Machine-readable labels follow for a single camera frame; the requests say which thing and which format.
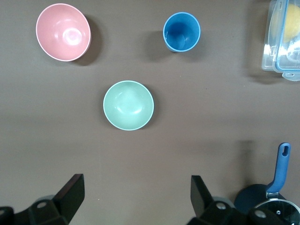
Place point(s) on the green bowl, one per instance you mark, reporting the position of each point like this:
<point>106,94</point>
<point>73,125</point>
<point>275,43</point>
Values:
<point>128,105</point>

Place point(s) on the pink bowl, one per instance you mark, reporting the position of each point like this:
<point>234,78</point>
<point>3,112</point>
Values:
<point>63,32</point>

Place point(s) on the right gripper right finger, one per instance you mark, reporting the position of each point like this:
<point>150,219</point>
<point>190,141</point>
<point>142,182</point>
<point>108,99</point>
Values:
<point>204,206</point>

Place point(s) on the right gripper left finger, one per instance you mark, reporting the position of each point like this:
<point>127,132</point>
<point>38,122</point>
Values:
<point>68,201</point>

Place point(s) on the clear container blue lid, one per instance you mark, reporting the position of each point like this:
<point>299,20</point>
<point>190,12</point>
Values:
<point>269,54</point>

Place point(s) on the blue cup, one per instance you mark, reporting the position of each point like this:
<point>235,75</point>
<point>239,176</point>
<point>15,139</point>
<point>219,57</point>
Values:
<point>181,32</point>

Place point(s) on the yellow round food item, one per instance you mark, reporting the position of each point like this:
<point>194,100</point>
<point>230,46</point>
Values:
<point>293,23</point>

